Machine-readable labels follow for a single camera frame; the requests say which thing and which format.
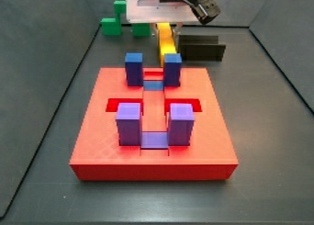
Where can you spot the red slotted board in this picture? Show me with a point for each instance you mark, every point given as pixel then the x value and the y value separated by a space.
pixel 101 159

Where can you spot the green stepped block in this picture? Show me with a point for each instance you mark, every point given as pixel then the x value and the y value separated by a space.
pixel 111 24

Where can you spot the black gripper-mounted camera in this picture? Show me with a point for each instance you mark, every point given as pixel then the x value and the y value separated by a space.
pixel 205 10

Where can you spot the purple U-shaped block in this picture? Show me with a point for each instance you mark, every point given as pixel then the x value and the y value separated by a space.
pixel 154 140

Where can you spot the long yellow bar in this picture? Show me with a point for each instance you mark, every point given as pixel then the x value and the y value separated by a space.
pixel 166 45

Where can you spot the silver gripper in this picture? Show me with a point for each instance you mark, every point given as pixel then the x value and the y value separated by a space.
pixel 153 11

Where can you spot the blue U-shaped block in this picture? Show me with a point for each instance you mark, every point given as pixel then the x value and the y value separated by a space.
pixel 172 69

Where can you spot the black angle bracket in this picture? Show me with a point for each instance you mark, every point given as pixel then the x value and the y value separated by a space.
pixel 201 48

